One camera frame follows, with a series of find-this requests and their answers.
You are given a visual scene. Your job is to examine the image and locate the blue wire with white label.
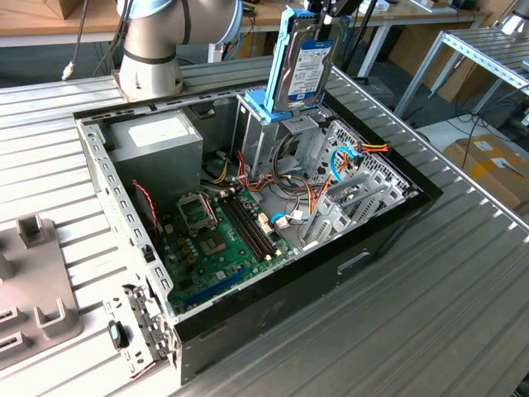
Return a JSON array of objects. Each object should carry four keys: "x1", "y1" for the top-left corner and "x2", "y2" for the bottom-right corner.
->
[{"x1": 269, "y1": 209, "x2": 309, "y2": 227}]

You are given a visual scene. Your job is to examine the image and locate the thin wires with white plug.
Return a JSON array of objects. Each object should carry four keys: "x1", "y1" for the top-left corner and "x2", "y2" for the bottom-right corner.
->
[{"x1": 272, "y1": 198, "x2": 315, "y2": 232}]

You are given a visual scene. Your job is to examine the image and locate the black open PC case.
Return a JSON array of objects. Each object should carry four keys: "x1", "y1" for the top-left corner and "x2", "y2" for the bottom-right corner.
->
[{"x1": 73, "y1": 73, "x2": 446, "y2": 386}]

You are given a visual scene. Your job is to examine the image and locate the metal disk bay cage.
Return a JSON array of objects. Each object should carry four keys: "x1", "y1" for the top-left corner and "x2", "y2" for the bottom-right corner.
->
[{"x1": 299, "y1": 119, "x2": 419, "y2": 254}]

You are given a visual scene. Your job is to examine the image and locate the black case fan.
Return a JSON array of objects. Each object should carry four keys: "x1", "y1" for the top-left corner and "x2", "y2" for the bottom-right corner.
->
[{"x1": 131, "y1": 181, "x2": 163, "y2": 254}]

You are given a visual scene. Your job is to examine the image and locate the cardboard box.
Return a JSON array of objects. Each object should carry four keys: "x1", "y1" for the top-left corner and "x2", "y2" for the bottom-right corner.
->
[{"x1": 444, "y1": 134, "x2": 529, "y2": 216}]

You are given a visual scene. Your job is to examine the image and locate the wooden desk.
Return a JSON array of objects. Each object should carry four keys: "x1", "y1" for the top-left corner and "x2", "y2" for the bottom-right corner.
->
[{"x1": 0, "y1": 0, "x2": 493, "y2": 79}]

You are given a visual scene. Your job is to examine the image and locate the blue expansion slot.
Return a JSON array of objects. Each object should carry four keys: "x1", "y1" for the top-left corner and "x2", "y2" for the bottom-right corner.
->
[{"x1": 183, "y1": 265, "x2": 250, "y2": 310}]

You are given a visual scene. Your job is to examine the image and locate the brown box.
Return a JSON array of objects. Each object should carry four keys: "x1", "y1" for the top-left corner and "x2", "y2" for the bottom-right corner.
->
[{"x1": 43, "y1": 0, "x2": 119, "y2": 21}]

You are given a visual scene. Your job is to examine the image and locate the green motherboard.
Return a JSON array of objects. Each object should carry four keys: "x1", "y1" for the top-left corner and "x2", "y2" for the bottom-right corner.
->
[{"x1": 159, "y1": 188, "x2": 298, "y2": 314}]

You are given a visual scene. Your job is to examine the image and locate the metal card retainer bracket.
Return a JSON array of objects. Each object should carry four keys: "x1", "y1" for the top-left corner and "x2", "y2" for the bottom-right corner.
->
[{"x1": 102, "y1": 283, "x2": 179, "y2": 380}]

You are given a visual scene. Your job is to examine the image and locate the yellow black power wires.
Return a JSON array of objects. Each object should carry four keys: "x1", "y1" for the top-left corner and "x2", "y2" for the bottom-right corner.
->
[{"x1": 210, "y1": 156, "x2": 232, "y2": 185}]

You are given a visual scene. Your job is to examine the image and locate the black RAM slot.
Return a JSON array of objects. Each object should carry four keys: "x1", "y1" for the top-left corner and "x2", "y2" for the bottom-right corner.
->
[
  {"x1": 234, "y1": 190, "x2": 279, "y2": 255},
  {"x1": 217, "y1": 197, "x2": 265, "y2": 262},
  {"x1": 223, "y1": 194, "x2": 269, "y2": 261},
  {"x1": 228, "y1": 193, "x2": 274, "y2": 257}
]

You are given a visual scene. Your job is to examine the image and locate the blue data wire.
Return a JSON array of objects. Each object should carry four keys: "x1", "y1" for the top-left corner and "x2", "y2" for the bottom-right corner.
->
[{"x1": 329, "y1": 139, "x2": 365, "y2": 184}]

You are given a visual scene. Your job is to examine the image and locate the thin locking lever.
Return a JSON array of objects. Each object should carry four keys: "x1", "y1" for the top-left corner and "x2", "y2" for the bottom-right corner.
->
[{"x1": 200, "y1": 190, "x2": 219, "y2": 227}]

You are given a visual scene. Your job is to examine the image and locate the black cable with metal plug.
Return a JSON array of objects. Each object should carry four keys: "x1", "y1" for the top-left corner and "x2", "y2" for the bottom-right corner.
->
[{"x1": 60, "y1": 0, "x2": 90, "y2": 83}]

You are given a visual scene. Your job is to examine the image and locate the metal drive cage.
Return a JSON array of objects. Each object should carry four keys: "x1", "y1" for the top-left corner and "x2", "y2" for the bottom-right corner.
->
[{"x1": 230, "y1": 78, "x2": 334, "y2": 185}]

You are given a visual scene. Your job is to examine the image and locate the red orange power wires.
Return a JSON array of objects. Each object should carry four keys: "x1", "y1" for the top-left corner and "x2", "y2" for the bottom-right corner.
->
[{"x1": 236, "y1": 149, "x2": 274, "y2": 194}]

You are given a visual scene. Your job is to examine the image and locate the multicoloured power wire bundle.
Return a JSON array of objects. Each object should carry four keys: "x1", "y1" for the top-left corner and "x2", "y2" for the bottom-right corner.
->
[{"x1": 237, "y1": 151, "x2": 331, "y2": 216}]

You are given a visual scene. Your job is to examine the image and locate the grey parts rack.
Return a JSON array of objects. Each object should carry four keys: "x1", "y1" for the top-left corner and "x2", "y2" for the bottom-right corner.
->
[{"x1": 0, "y1": 213, "x2": 86, "y2": 370}]

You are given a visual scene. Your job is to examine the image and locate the grey power supply unit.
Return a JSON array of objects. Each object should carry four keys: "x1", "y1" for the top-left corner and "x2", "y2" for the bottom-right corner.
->
[{"x1": 102, "y1": 110, "x2": 205, "y2": 208}]

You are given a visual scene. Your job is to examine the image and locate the red yellow power wire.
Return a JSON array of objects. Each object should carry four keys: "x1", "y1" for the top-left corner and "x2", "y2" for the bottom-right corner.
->
[{"x1": 353, "y1": 139, "x2": 393, "y2": 166}]

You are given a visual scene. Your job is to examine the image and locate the hard disk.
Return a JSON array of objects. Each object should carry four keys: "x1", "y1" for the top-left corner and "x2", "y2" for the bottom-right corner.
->
[{"x1": 264, "y1": 6, "x2": 345, "y2": 124}]

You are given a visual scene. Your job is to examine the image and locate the thick black cable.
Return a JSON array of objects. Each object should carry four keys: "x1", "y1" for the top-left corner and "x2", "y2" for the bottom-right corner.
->
[{"x1": 270, "y1": 123, "x2": 309, "y2": 170}]

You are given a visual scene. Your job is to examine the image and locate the black teal latch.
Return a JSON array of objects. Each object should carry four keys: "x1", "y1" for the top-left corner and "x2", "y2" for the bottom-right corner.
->
[{"x1": 107, "y1": 319, "x2": 130, "y2": 350}]

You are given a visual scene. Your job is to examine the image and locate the red black fan wire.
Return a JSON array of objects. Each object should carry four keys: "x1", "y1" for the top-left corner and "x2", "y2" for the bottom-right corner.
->
[{"x1": 131, "y1": 179, "x2": 161, "y2": 249}]

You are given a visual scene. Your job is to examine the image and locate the metal socket cover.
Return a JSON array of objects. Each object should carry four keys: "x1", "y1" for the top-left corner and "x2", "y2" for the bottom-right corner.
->
[{"x1": 176, "y1": 191, "x2": 219, "y2": 232}]

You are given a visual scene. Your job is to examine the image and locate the metal slat side table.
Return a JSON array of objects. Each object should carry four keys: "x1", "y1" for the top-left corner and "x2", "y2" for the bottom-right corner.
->
[{"x1": 394, "y1": 28, "x2": 529, "y2": 121}]

